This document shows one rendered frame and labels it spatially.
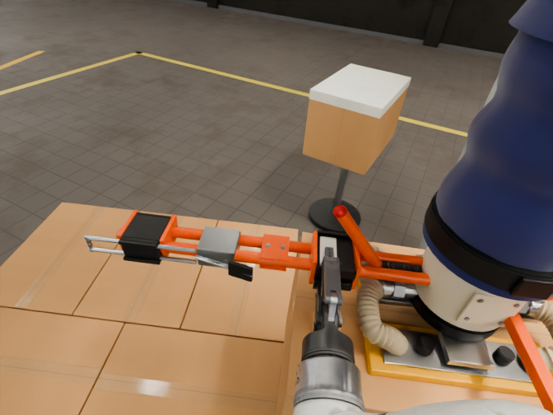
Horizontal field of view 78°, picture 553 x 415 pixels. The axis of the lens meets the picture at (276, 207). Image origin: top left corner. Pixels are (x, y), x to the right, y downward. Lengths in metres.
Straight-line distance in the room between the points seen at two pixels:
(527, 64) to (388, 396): 0.52
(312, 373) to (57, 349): 1.08
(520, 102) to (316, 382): 0.41
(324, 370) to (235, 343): 0.83
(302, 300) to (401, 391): 0.24
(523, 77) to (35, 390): 1.39
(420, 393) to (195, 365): 0.77
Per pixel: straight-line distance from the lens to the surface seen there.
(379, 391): 0.68
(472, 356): 0.73
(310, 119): 1.99
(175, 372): 1.26
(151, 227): 0.67
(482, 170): 0.54
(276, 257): 0.61
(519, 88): 0.50
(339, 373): 0.48
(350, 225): 0.58
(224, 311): 1.35
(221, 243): 0.63
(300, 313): 0.72
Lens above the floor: 1.67
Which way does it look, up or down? 39 degrees down
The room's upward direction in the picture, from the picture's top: 5 degrees clockwise
